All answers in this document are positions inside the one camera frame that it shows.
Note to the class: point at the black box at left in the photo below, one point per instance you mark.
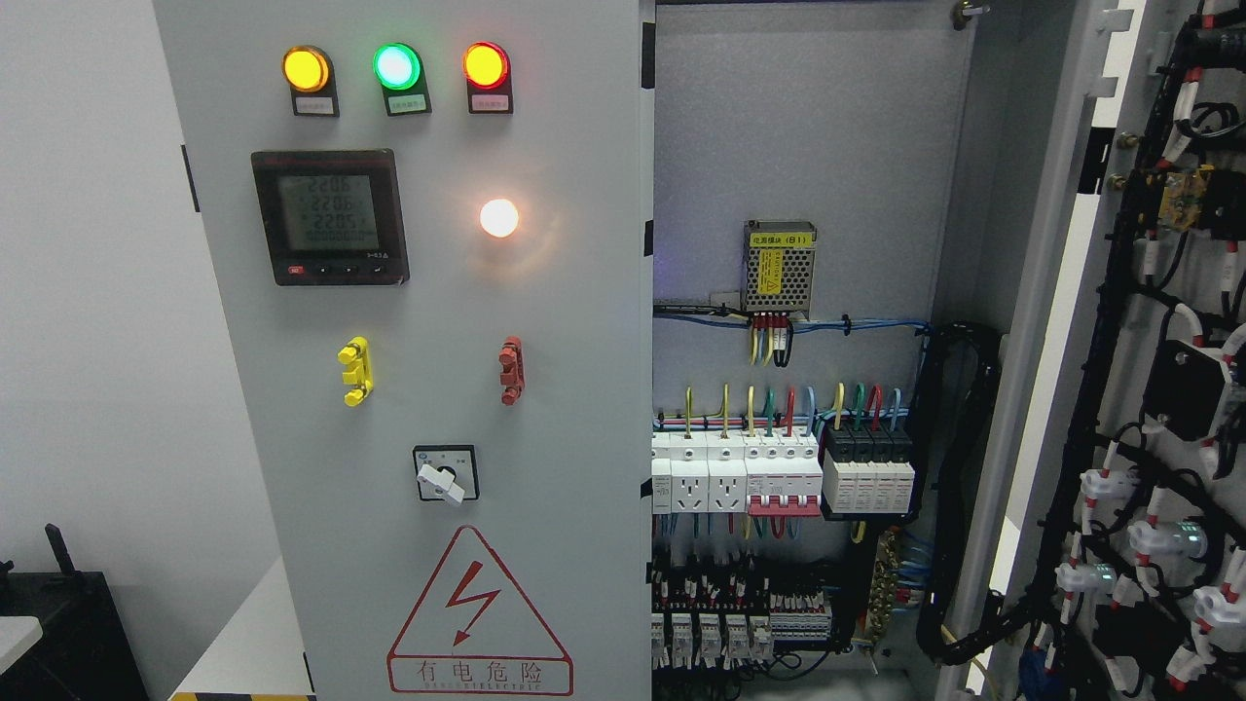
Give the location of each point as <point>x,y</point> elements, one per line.
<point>82,652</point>

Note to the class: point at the red electric hazard sticker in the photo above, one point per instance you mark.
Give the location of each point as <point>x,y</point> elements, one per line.
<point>474,631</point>

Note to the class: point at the green indicator light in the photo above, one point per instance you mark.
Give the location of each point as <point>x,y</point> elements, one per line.
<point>400,73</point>

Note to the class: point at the yellow indicator light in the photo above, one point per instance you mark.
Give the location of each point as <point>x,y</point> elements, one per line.
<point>309,73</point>

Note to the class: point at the white rotary selector switch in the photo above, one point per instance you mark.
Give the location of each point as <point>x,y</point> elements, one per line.
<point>446,472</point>

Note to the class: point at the white power socket modules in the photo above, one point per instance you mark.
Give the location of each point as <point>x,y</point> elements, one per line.
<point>698,473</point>

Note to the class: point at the red indicator light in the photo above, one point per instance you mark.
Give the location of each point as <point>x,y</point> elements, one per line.
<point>487,71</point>

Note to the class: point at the red handle circuit breaker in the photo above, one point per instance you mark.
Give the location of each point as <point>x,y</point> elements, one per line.
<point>784,476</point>

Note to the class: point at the black digital power meter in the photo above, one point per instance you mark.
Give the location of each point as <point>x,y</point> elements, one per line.
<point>332,217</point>

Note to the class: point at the metal mesh power supply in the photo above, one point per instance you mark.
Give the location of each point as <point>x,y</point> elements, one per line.
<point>779,266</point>

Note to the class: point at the grey cabinet door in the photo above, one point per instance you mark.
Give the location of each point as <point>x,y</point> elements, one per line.
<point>1123,550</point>
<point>560,471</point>

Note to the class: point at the white glowing indicator light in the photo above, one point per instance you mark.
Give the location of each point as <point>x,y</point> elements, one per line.
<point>499,218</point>

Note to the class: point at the black surge protector module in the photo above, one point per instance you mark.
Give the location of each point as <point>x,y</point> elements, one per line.
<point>866,472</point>

